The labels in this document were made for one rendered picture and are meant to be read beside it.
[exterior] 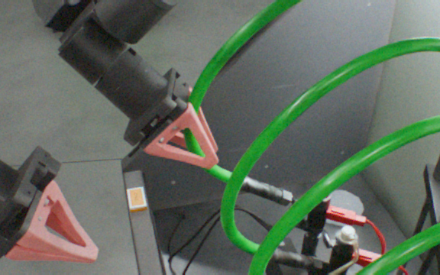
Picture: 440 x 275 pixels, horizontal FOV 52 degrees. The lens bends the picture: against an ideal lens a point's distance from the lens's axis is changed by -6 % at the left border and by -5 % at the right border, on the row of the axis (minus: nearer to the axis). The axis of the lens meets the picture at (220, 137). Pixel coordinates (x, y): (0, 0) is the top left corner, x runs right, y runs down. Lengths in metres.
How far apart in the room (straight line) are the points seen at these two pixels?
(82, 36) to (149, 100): 0.09
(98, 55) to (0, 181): 0.16
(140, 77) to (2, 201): 0.19
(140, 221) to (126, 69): 0.42
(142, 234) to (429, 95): 0.55
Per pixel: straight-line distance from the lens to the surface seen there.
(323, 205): 0.65
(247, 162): 0.45
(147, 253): 0.80
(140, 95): 0.49
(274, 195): 0.61
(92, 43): 0.48
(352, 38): 0.93
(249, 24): 0.47
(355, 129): 1.06
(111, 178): 2.39
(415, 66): 0.91
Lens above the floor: 1.57
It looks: 37 degrees down
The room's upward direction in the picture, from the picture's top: straight up
